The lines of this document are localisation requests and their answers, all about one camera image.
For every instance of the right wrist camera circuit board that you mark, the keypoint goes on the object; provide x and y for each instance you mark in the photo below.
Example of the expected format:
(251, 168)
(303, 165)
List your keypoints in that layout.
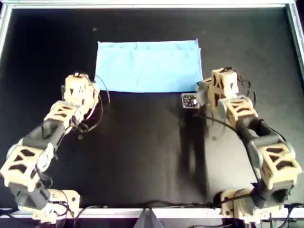
(190, 100)

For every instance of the right beige grey robot arm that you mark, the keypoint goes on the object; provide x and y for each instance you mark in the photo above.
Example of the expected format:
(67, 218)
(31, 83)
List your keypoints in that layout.
(261, 133)

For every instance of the silver aluminium table frame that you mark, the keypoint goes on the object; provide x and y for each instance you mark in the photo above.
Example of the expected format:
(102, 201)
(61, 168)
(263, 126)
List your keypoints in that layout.
(142, 6)

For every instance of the right beige gripper body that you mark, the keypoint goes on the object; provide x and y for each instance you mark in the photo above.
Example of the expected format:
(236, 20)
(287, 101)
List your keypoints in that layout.
(223, 83)

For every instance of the left beige gripper body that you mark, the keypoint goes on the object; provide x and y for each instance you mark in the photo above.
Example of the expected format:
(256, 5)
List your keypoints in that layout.
(79, 91)

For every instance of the left beige grey robot arm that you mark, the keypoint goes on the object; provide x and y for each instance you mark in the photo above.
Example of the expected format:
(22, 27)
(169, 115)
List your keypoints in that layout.
(35, 137)

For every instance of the blue microfiber cloth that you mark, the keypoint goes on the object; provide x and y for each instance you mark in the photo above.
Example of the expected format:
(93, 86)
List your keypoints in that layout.
(147, 69)

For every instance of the grey camera stand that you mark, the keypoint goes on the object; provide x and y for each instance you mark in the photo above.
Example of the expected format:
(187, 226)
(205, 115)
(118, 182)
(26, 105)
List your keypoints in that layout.
(148, 221)

